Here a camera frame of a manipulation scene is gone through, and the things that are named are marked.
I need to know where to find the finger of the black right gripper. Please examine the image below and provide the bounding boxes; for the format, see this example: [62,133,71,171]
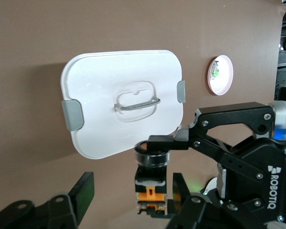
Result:
[150,213,176,219]

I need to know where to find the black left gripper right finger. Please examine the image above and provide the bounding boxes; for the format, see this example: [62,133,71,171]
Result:
[165,173,253,229]

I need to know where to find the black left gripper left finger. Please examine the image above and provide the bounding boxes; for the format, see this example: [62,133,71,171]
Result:
[0,171,95,229]

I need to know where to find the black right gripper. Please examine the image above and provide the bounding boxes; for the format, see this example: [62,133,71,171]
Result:
[147,102,286,229]

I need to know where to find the orange push-button switch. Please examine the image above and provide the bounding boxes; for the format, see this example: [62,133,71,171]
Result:
[134,140,170,216]

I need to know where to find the grey box latch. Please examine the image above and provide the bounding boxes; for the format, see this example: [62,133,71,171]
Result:
[61,99,84,131]
[176,80,186,104]

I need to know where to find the white lidded storage box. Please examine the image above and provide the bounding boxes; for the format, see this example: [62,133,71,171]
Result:
[60,49,187,160]

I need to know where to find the pink round plate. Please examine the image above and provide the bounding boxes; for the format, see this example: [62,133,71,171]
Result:
[206,54,235,96]

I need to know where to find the brown table cover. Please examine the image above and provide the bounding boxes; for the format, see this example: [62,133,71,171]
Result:
[0,0,286,229]

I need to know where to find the green push-button switch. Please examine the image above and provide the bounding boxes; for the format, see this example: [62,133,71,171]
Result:
[211,60,221,81]

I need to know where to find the grey box handle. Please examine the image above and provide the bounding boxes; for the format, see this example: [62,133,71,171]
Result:
[113,96,162,112]

